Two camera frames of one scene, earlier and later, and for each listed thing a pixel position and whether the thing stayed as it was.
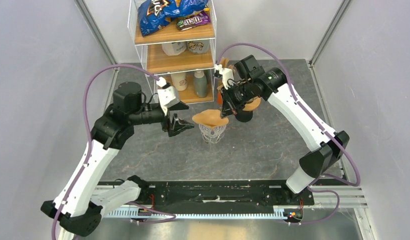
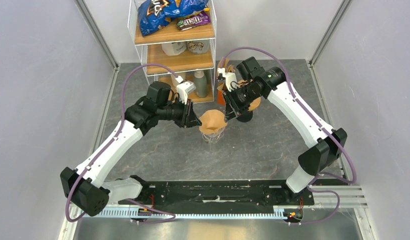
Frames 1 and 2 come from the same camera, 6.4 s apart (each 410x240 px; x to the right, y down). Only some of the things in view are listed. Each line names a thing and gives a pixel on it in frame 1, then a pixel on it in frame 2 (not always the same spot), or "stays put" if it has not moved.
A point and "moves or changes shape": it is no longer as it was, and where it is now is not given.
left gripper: [178, 125] → [190, 118]
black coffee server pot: [244, 116] stays put
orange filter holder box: [219, 98] stays put
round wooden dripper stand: [252, 103] stays put
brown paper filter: [211, 118] moves or changes shape
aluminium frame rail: [325, 199] stays put
